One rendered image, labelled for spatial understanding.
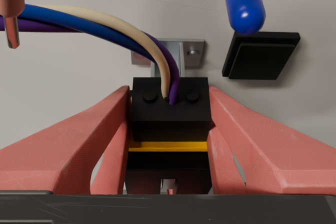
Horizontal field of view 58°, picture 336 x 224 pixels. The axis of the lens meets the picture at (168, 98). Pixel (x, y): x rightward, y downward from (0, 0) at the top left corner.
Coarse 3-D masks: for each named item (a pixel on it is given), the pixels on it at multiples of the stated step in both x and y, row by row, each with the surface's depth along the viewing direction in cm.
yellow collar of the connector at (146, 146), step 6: (132, 138) 13; (132, 144) 13; (138, 144) 13; (144, 144) 13; (150, 144) 13; (156, 144) 13; (162, 144) 13; (168, 144) 13; (174, 144) 13; (180, 144) 13; (186, 144) 13; (192, 144) 13; (198, 144) 13; (204, 144) 13; (132, 150) 13; (138, 150) 13; (144, 150) 13; (150, 150) 13; (156, 150) 13; (162, 150) 13; (168, 150) 13; (174, 150) 13; (180, 150) 13; (186, 150) 13; (192, 150) 13; (198, 150) 13; (204, 150) 13
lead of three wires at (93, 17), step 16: (0, 16) 6; (32, 16) 7; (48, 16) 7; (64, 16) 7; (80, 16) 7; (96, 16) 7; (112, 16) 8; (80, 32) 8; (96, 32) 7; (112, 32) 8; (128, 32) 8; (144, 32) 9; (128, 48) 8; (144, 48) 9; (160, 48) 9; (160, 64) 9; (176, 80) 10; (176, 96) 11
